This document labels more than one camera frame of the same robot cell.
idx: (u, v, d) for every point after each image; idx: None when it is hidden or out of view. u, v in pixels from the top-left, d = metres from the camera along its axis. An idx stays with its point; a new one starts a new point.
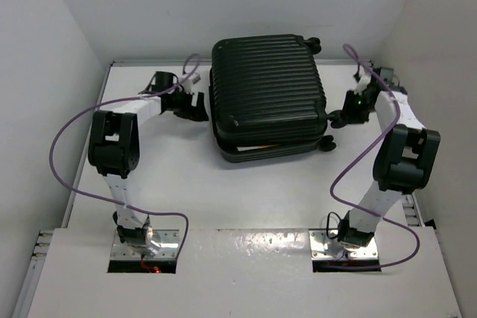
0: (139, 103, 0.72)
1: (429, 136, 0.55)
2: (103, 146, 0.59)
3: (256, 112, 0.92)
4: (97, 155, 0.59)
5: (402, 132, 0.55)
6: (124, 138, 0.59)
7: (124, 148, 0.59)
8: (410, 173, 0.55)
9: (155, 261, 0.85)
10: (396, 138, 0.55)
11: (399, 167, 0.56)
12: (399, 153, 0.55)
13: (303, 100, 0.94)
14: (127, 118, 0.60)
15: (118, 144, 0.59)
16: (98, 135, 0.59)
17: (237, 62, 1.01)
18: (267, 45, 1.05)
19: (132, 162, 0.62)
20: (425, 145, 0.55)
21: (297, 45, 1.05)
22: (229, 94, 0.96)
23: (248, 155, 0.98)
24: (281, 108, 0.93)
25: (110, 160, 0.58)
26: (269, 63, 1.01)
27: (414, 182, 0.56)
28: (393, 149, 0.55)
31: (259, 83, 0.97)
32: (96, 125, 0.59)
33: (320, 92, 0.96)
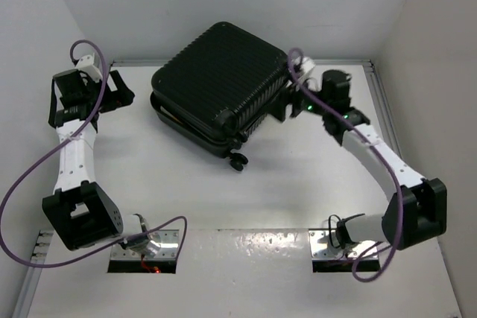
0: (79, 154, 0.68)
1: (435, 191, 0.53)
2: (79, 229, 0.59)
3: (182, 84, 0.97)
4: (80, 241, 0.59)
5: (412, 198, 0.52)
6: (98, 211, 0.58)
7: (104, 218, 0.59)
8: (428, 231, 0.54)
9: (154, 261, 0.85)
10: (409, 208, 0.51)
11: (419, 230, 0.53)
12: (416, 221, 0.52)
13: (219, 101, 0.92)
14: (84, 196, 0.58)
15: (95, 219, 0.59)
16: (70, 226, 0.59)
17: (214, 45, 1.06)
18: (251, 45, 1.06)
19: (118, 224, 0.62)
20: (435, 199, 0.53)
21: (273, 56, 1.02)
22: (183, 59, 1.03)
23: (165, 117, 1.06)
24: (200, 97, 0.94)
25: (97, 235, 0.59)
26: (235, 60, 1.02)
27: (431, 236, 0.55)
28: (409, 222, 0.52)
31: (212, 68, 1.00)
32: (57, 221, 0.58)
33: (242, 109, 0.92)
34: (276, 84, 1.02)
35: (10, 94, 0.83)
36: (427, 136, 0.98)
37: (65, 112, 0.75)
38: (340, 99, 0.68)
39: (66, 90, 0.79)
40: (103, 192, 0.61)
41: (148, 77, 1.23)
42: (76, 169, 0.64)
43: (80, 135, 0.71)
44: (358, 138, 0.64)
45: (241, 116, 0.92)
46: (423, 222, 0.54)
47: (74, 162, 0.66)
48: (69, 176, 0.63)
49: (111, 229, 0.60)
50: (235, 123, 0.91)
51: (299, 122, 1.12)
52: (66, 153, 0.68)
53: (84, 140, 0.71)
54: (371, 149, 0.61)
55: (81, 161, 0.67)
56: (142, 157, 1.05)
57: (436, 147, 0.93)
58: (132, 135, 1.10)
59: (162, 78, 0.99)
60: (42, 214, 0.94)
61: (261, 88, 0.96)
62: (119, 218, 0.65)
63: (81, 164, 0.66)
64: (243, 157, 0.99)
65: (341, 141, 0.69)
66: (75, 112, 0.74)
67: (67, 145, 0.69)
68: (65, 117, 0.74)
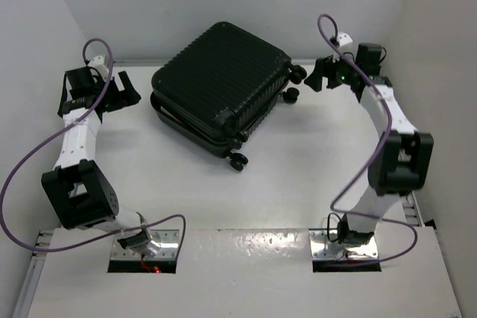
0: (81, 136, 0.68)
1: (421, 141, 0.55)
2: (76, 207, 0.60)
3: (182, 84, 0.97)
4: (76, 219, 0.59)
5: (397, 138, 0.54)
6: (94, 191, 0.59)
7: (100, 196, 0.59)
8: (405, 179, 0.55)
9: (154, 261, 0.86)
10: (389, 147, 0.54)
11: (396, 174, 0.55)
12: (394, 160, 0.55)
13: (220, 101, 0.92)
14: (82, 173, 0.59)
15: (92, 195, 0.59)
16: (66, 204, 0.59)
17: (214, 45, 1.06)
18: (251, 45, 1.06)
19: (114, 206, 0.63)
20: (419, 148, 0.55)
21: (273, 56, 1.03)
22: (184, 59, 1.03)
23: (165, 118, 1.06)
24: (200, 96, 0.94)
25: (92, 214, 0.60)
26: (236, 59, 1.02)
27: (407, 188, 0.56)
28: (387, 158, 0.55)
31: (212, 67, 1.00)
32: (56, 196, 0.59)
33: (243, 109, 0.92)
34: (276, 84, 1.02)
35: (10, 94, 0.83)
36: (427, 136, 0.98)
37: (72, 102, 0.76)
38: (367, 62, 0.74)
39: (74, 83, 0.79)
40: (101, 172, 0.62)
41: (148, 77, 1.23)
42: (77, 150, 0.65)
43: (85, 119, 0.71)
44: (373, 94, 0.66)
45: (241, 116, 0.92)
46: (403, 170, 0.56)
47: (75, 144, 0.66)
48: (69, 155, 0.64)
49: (106, 210, 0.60)
50: (235, 124, 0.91)
51: (300, 122, 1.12)
52: (68, 135, 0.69)
53: (88, 124, 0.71)
54: (381, 102, 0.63)
55: (82, 142, 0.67)
56: (143, 157, 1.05)
57: (436, 147, 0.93)
58: (132, 135, 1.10)
59: (163, 78, 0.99)
60: (42, 214, 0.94)
61: (261, 88, 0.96)
62: (118, 201, 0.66)
63: (82, 145, 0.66)
64: (244, 157, 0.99)
65: (361, 99, 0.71)
66: (83, 103, 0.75)
67: (71, 129, 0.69)
68: (72, 106, 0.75)
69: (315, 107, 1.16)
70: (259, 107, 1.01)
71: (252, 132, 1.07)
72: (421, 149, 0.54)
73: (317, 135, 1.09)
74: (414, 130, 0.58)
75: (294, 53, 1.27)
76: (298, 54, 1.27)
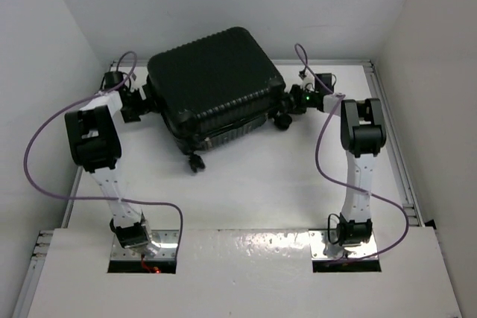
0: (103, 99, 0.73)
1: (371, 101, 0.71)
2: (85, 142, 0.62)
3: (176, 71, 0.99)
4: (83, 151, 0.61)
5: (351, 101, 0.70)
6: (106, 129, 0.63)
7: (109, 136, 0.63)
8: (370, 133, 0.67)
9: (155, 261, 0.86)
10: (349, 107, 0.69)
11: (362, 129, 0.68)
12: (355, 118, 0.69)
13: (193, 100, 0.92)
14: (104, 112, 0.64)
15: (102, 133, 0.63)
16: (77, 136, 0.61)
17: (223, 48, 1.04)
18: (253, 59, 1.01)
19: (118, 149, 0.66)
20: (371, 106, 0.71)
21: (270, 74, 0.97)
22: (187, 47, 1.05)
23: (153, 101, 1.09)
24: (180, 86, 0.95)
25: (98, 153, 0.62)
26: (234, 68, 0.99)
27: (376, 141, 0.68)
28: (351, 117, 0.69)
31: (210, 65, 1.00)
32: (71, 126, 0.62)
33: (209, 117, 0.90)
34: (260, 104, 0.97)
35: (10, 95, 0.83)
36: (426, 135, 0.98)
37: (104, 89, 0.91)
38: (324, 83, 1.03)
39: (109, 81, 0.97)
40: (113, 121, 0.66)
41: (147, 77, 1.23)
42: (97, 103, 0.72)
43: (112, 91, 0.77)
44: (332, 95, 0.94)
45: (204, 123, 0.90)
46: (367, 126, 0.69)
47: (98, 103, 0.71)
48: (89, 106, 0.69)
49: (114, 150, 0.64)
50: (197, 128, 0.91)
51: (299, 123, 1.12)
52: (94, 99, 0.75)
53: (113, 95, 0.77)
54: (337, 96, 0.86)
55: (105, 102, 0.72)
56: (143, 157, 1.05)
57: (436, 148, 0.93)
58: (132, 135, 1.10)
59: (160, 59, 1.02)
60: (42, 215, 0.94)
61: (236, 103, 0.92)
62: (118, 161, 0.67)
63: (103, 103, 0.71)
64: (200, 161, 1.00)
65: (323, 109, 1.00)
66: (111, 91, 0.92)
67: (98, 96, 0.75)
68: None
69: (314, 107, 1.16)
70: (235, 123, 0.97)
71: (226, 141, 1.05)
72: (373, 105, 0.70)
73: (325, 141, 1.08)
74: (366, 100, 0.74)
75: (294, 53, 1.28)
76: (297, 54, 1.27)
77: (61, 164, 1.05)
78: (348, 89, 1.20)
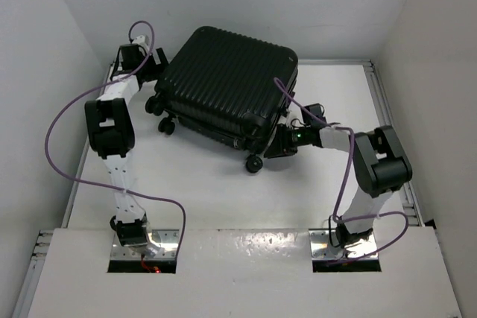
0: (121, 86, 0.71)
1: (384, 131, 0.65)
2: (102, 133, 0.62)
3: (202, 53, 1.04)
4: (100, 141, 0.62)
5: (364, 137, 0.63)
6: (121, 123, 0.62)
7: (125, 130, 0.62)
8: (393, 170, 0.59)
9: (155, 261, 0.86)
10: (361, 140, 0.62)
11: (382, 167, 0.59)
12: (373, 154, 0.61)
13: (184, 79, 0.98)
14: (121, 105, 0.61)
15: (118, 125, 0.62)
16: (94, 126, 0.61)
17: (244, 68, 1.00)
18: (251, 92, 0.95)
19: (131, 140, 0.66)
20: (386, 138, 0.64)
21: (254, 109, 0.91)
22: (226, 38, 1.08)
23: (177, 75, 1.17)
24: (187, 64, 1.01)
25: (112, 143, 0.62)
26: (232, 86, 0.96)
27: (401, 177, 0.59)
28: (367, 153, 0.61)
31: (224, 70, 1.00)
32: (90, 115, 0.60)
33: (178, 96, 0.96)
34: (229, 126, 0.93)
35: (10, 95, 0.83)
36: (427, 135, 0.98)
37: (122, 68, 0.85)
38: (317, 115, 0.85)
39: (127, 57, 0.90)
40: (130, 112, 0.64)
41: None
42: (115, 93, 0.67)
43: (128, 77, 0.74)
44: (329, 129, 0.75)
45: (173, 100, 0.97)
46: (387, 162, 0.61)
47: (115, 90, 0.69)
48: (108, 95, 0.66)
49: (126, 144, 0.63)
50: (170, 100, 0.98)
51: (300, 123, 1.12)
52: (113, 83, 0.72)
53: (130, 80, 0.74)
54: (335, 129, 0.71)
55: (121, 91, 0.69)
56: (143, 157, 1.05)
57: (436, 148, 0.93)
58: None
59: (205, 35, 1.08)
60: (42, 215, 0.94)
61: (204, 106, 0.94)
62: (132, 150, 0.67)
63: (120, 92, 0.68)
64: (169, 128, 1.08)
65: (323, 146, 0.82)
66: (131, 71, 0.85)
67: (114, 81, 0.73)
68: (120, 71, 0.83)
69: None
70: (206, 124, 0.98)
71: (215, 138, 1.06)
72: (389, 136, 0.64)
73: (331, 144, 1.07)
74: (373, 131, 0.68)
75: (294, 53, 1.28)
76: (297, 53, 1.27)
77: (62, 165, 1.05)
78: (348, 89, 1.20)
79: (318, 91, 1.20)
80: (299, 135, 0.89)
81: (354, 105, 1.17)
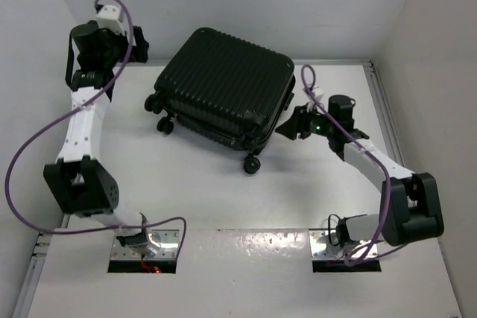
0: (86, 125, 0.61)
1: (424, 183, 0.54)
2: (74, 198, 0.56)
3: (204, 53, 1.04)
4: (75, 208, 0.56)
5: (401, 186, 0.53)
6: (93, 189, 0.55)
7: (97, 191, 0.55)
8: (423, 226, 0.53)
9: (154, 261, 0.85)
10: (397, 193, 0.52)
11: (411, 224, 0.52)
12: (406, 211, 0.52)
13: (185, 78, 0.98)
14: (89, 170, 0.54)
15: (89, 189, 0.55)
16: (64, 196, 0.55)
17: (246, 69, 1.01)
18: (252, 93, 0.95)
19: (112, 199, 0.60)
20: (425, 190, 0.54)
21: (254, 109, 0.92)
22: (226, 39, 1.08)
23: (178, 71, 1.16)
24: (188, 63, 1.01)
25: (90, 205, 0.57)
26: (232, 87, 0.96)
27: (428, 234, 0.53)
28: (399, 210, 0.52)
31: (226, 70, 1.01)
32: (55, 186, 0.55)
33: (179, 95, 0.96)
34: (229, 126, 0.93)
35: (10, 95, 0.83)
36: (426, 135, 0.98)
37: (81, 77, 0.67)
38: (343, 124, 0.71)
39: (85, 51, 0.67)
40: (102, 168, 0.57)
41: (148, 77, 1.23)
42: (81, 141, 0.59)
43: (92, 104, 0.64)
44: (355, 148, 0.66)
45: (174, 100, 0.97)
46: (417, 217, 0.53)
47: (80, 133, 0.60)
48: (72, 147, 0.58)
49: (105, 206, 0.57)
50: (170, 99, 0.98)
51: None
52: (74, 119, 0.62)
53: (95, 109, 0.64)
54: (367, 154, 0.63)
55: (87, 132, 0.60)
56: (143, 157, 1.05)
57: (437, 148, 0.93)
58: (132, 135, 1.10)
59: (205, 36, 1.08)
60: (42, 215, 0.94)
61: (204, 105, 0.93)
62: (116, 199, 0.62)
63: (86, 137, 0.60)
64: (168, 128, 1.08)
65: (343, 157, 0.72)
66: (92, 80, 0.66)
67: (77, 113, 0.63)
68: (80, 81, 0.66)
69: None
70: (206, 124, 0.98)
71: (213, 139, 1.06)
72: (428, 189, 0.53)
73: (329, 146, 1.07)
74: (411, 173, 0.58)
75: (294, 53, 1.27)
76: (297, 53, 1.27)
77: None
78: (348, 89, 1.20)
79: None
80: (317, 128, 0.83)
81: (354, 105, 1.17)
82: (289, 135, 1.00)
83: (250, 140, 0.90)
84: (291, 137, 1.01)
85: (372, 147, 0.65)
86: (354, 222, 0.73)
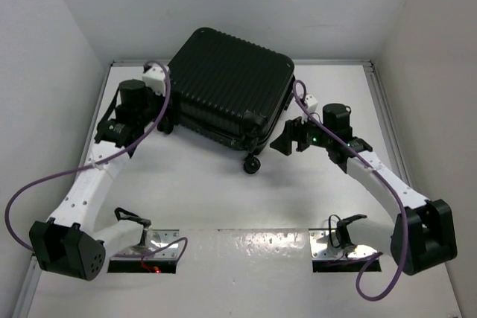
0: (91, 187, 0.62)
1: (440, 211, 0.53)
2: (57, 261, 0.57)
3: (204, 53, 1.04)
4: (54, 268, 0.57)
5: (416, 220, 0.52)
6: (74, 260, 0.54)
7: (77, 265, 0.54)
8: (438, 253, 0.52)
9: (155, 261, 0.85)
10: (414, 226, 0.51)
11: (427, 254, 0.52)
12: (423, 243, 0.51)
13: (186, 78, 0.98)
14: (72, 246, 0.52)
15: (71, 261, 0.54)
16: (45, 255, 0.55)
17: (247, 70, 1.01)
18: (252, 93, 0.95)
19: (94, 269, 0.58)
20: (440, 218, 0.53)
21: (254, 109, 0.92)
22: (227, 39, 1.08)
23: None
24: (188, 63, 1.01)
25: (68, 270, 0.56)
26: (232, 87, 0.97)
27: (442, 260, 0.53)
28: (417, 243, 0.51)
31: (226, 70, 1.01)
32: (39, 246, 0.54)
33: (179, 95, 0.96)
34: (229, 126, 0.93)
35: (10, 95, 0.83)
36: (426, 135, 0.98)
37: (109, 128, 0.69)
38: (340, 132, 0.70)
39: (125, 103, 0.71)
40: (89, 239, 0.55)
41: None
42: (77, 205, 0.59)
43: (106, 163, 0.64)
44: (361, 164, 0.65)
45: None
46: (431, 246, 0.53)
47: (80, 196, 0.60)
48: (67, 208, 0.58)
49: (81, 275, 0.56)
50: None
51: None
52: (83, 176, 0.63)
53: (106, 169, 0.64)
54: (375, 173, 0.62)
55: (88, 197, 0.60)
56: (144, 158, 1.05)
57: (437, 148, 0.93)
58: None
59: (206, 35, 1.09)
60: (42, 214, 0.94)
61: (205, 105, 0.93)
62: (103, 261, 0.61)
63: (86, 201, 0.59)
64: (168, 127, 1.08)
65: (346, 169, 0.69)
66: (116, 136, 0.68)
67: (88, 170, 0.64)
68: (109, 131, 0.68)
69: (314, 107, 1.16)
70: (205, 123, 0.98)
71: (213, 139, 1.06)
72: (444, 218, 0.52)
73: None
74: (424, 198, 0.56)
75: (294, 54, 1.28)
76: (297, 54, 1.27)
77: (62, 166, 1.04)
78: (348, 89, 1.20)
79: (318, 91, 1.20)
80: (314, 140, 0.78)
81: (354, 105, 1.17)
82: (284, 150, 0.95)
83: (250, 140, 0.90)
84: (286, 151, 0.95)
85: (378, 164, 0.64)
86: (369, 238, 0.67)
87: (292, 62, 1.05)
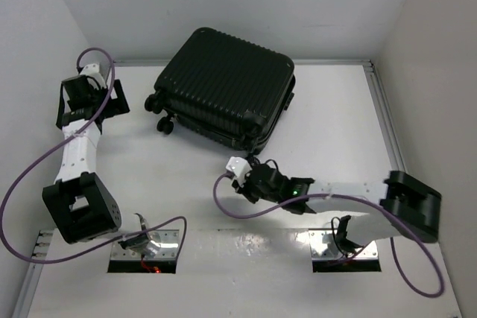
0: (80, 149, 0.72)
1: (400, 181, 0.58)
2: (77, 220, 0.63)
3: (204, 53, 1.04)
4: (75, 231, 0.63)
5: (396, 205, 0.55)
6: (92, 201, 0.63)
7: (99, 208, 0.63)
8: (430, 208, 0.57)
9: (155, 261, 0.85)
10: (401, 211, 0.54)
11: (428, 218, 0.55)
12: (415, 214, 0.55)
13: (185, 78, 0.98)
14: (88, 183, 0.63)
15: (92, 206, 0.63)
16: (65, 218, 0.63)
17: (247, 70, 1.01)
18: (252, 91, 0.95)
19: (115, 218, 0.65)
20: (405, 185, 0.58)
21: (254, 109, 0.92)
22: (226, 38, 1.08)
23: None
24: (188, 64, 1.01)
25: (90, 224, 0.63)
26: (232, 86, 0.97)
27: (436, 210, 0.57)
28: (413, 220, 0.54)
31: (226, 70, 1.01)
32: (56, 205, 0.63)
33: (179, 95, 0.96)
34: (229, 126, 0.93)
35: (9, 96, 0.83)
36: (425, 135, 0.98)
37: (71, 114, 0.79)
38: (282, 188, 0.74)
39: (73, 94, 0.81)
40: (101, 184, 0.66)
41: (149, 77, 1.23)
42: (77, 161, 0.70)
43: (85, 131, 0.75)
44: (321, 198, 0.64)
45: (174, 99, 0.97)
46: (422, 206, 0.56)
47: (76, 156, 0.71)
48: (69, 167, 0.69)
49: (107, 221, 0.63)
50: (171, 100, 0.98)
51: (299, 123, 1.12)
52: (69, 147, 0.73)
53: (88, 135, 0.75)
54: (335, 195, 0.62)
55: (83, 154, 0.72)
56: (143, 158, 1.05)
57: (436, 149, 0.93)
58: (132, 135, 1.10)
59: (206, 35, 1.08)
60: (42, 215, 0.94)
61: (204, 105, 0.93)
62: (120, 214, 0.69)
63: (83, 158, 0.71)
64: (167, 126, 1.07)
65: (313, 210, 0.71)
66: (82, 115, 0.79)
67: (71, 141, 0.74)
68: (71, 118, 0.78)
69: (314, 107, 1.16)
70: (205, 123, 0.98)
71: (213, 138, 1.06)
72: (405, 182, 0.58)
73: (329, 146, 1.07)
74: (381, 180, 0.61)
75: (294, 53, 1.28)
76: (297, 53, 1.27)
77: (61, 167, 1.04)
78: (347, 89, 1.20)
79: (317, 91, 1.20)
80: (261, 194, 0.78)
81: (353, 105, 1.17)
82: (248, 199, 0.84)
83: (250, 140, 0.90)
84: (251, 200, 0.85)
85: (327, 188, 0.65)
86: (376, 240, 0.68)
87: (292, 62, 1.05)
